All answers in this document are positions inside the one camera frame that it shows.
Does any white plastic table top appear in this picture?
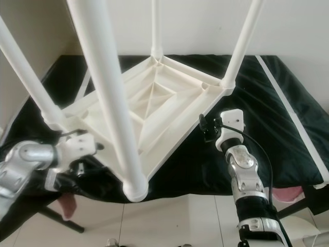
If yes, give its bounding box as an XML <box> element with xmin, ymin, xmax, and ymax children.
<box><xmin>45</xmin><ymin>51</ymin><xmax>236</xmax><ymax>202</ymax></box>

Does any black table cover sheet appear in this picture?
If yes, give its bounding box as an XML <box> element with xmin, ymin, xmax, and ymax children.
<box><xmin>0</xmin><ymin>54</ymin><xmax>329</xmax><ymax>204</ymax></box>

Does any pink plastic object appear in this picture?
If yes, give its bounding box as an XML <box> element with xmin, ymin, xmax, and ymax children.
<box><xmin>59</xmin><ymin>193</ymin><xmax>78</xmax><ymax>221</ymax></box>
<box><xmin>271</xmin><ymin>186</ymin><xmax>303</xmax><ymax>202</ymax></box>

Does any white tape strip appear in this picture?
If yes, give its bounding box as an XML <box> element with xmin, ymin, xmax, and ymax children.
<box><xmin>75</xmin><ymin>67</ymin><xmax>92</xmax><ymax>103</ymax></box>
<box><xmin>257</xmin><ymin>56</ymin><xmax>329</xmax><ymax>188</ymax></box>

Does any white round stool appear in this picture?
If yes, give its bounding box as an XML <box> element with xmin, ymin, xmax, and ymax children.
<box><xmin>285</xmin><ymin>214</ymin><xmax>329</xmax><ymax>247</ymax></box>

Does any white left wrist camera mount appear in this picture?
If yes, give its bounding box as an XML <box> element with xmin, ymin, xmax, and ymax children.
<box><xmin>57</xmin><ymin>135</ymin><xmax>98</xmax><ymax>170</ymax></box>

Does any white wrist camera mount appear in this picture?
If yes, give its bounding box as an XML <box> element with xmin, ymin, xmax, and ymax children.
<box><xmin>57</xmin><ymin>135</ymin><xmax>98</xmax><ymax>170</ymax></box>
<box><xmin>215</xmin><ymin>110</ymin><xmax>245</xmax><ymax>150</ymax></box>

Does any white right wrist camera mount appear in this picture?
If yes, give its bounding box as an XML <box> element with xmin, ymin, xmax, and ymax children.
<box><xmin>215</xmin><ymin>110</ymin><xmax>245</xmax><ymax>150</ymax></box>

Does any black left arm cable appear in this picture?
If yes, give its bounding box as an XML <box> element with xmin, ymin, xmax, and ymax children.
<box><xmin>59</xmin><ymin>129</ymin><xmax>89</xmax><ymax>138</ymax></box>

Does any black metal table frame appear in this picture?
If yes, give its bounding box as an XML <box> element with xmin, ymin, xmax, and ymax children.
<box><xmin>31</xmin><ymin>185</ymin><xmax>329</xmax><ymax>233</ymax></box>

